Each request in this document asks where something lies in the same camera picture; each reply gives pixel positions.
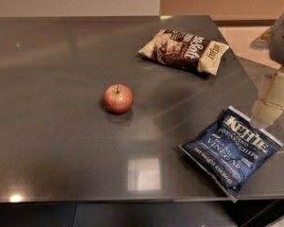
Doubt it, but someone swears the red apple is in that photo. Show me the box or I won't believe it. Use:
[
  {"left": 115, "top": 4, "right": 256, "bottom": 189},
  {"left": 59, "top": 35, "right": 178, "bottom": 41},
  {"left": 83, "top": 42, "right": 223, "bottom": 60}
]
[{"left": 103, "top": 84, "right": 133, "bottom": 114}]

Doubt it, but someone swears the blue Kettle chip bag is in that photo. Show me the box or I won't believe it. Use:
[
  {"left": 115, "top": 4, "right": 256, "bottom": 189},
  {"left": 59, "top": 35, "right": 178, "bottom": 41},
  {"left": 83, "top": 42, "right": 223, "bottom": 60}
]
[{"left": 179, "top": 106, "right": 283, "bottom": 202}]

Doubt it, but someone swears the brown chip bag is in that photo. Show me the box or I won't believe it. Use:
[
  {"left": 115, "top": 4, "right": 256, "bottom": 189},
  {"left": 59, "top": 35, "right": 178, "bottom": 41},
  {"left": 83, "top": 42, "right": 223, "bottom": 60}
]
[{"left": 138, "top": 29, "right": 229, "bottom": 76}]

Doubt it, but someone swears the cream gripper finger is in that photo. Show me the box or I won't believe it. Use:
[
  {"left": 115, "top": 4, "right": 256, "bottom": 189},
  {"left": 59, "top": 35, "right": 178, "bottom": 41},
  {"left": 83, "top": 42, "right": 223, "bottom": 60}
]
[{"left": 251, "top": 66, "right": 284, "bottom": 129}]

